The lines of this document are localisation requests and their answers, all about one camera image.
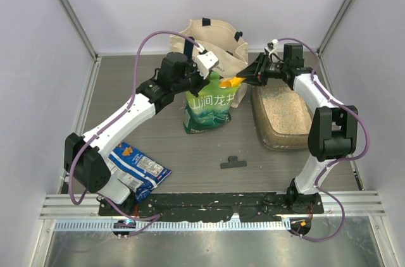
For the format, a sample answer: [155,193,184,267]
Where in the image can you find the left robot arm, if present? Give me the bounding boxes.
[64,51,219,216]

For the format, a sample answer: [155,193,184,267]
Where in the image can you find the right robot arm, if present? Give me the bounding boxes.
[236,38,358,213]

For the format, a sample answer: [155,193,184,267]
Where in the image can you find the yellow plastic scoop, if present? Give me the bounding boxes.
[220,77,245,88]

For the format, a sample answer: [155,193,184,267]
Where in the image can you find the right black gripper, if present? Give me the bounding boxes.
[237,53,289,87]

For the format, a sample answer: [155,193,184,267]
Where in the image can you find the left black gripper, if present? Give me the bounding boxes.
[171,58,210,97]

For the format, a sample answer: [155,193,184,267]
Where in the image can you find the green cat litter bag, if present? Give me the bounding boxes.
[184,72,240,134]

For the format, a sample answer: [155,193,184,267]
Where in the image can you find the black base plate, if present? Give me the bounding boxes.
[97,191,325,222]

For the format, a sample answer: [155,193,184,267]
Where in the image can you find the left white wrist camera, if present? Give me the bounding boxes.
[194,45,219,79]

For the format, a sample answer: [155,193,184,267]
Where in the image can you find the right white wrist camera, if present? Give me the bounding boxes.
[265,39,279,57]

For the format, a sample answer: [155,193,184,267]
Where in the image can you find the clean litter granules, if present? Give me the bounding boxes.
[260,87,311,135]

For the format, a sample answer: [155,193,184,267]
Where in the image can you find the beige canvas tote bag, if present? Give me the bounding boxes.
[181,18,248,108]

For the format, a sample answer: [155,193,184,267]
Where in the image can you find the grey litter box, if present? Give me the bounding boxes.
[251,80,312,151]

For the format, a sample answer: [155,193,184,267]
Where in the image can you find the black bag clip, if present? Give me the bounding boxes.
[220,156,247,169]

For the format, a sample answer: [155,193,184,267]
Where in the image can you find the blue Doritos chip bag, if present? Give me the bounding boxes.
[107,142,172,202]

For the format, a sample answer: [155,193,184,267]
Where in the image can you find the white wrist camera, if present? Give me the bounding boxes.
[265,39,279,57]
[194,45,219,79]

